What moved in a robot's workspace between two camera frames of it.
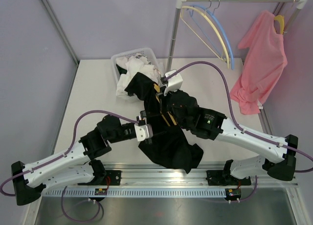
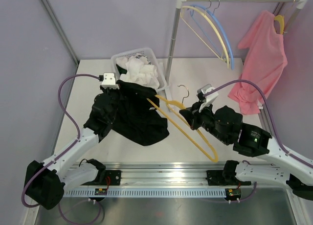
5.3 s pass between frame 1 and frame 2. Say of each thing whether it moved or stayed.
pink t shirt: stayed
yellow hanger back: stayed
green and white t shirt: stayed
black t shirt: moved
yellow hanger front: moved
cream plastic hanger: stayed
